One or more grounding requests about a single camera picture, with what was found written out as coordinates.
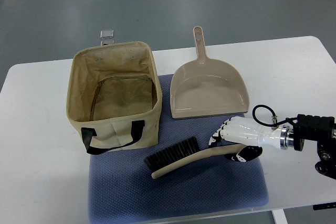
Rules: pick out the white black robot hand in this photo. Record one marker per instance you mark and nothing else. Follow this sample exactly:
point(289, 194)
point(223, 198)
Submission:
point(248, 132)

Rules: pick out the pink hand broom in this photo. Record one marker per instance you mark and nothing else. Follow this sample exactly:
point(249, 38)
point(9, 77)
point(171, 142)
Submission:
point(182, 153)

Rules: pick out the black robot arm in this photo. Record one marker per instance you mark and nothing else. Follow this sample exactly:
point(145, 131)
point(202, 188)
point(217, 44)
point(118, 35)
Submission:
point(320, 129)

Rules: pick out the yellow fabric bag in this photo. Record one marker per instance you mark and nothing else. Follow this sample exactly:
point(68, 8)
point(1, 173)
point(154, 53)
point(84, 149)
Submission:
point(114, 97)

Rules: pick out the pink dustpan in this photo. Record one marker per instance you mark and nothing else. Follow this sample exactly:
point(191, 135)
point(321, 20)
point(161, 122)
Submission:
point(207, 87)

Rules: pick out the white table leg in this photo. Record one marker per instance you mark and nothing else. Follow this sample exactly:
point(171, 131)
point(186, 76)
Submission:
point(279, 216)

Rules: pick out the black desk control panel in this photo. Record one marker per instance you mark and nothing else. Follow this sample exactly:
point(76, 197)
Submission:
point(330, 205)

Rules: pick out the blue textured mat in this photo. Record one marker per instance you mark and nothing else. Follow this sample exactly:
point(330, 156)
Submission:
point(122, 190)

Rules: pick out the clear floor plate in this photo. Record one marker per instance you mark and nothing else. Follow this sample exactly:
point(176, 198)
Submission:
point(107, 37)

